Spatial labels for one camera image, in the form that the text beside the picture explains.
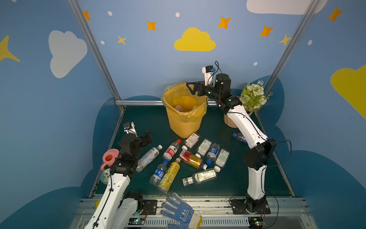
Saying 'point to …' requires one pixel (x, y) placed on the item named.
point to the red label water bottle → (171, 150)
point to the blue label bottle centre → (212, 153)
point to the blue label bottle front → (158, 173)
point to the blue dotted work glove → (184, 214)
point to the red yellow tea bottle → (192, 160)
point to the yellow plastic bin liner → (177, 99)
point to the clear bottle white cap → (147, 158)
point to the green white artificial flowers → (253, 96)
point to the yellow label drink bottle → (169, 176)
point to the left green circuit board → (136, 221)
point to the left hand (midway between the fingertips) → (143, 131)
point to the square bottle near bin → (192, 140)
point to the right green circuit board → (257, 222)
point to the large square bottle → (200, 177)
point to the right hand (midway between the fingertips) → (193, 80)
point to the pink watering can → (109, 156)
